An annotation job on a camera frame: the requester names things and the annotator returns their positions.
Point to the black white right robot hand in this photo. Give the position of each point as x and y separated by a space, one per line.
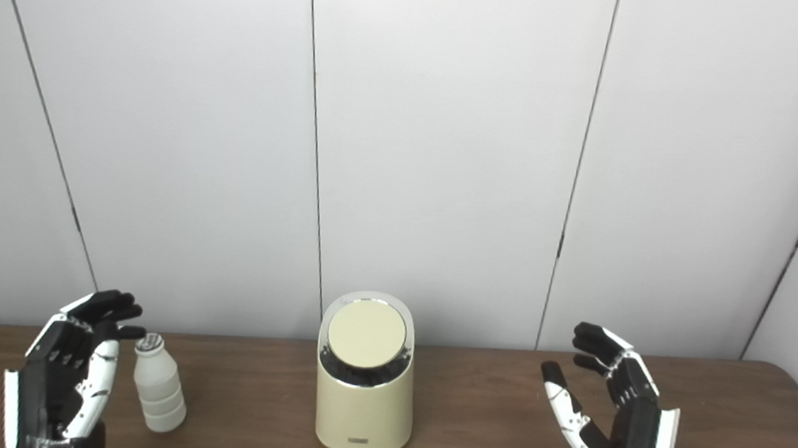
639 435

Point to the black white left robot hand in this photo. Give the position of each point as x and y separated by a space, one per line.
48 381

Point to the small white plastic bottle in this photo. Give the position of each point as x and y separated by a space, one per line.
158 390

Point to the round cream bin lid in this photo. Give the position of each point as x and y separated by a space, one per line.
367 334

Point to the cream-colored bin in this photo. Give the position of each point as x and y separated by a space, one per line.
363 413

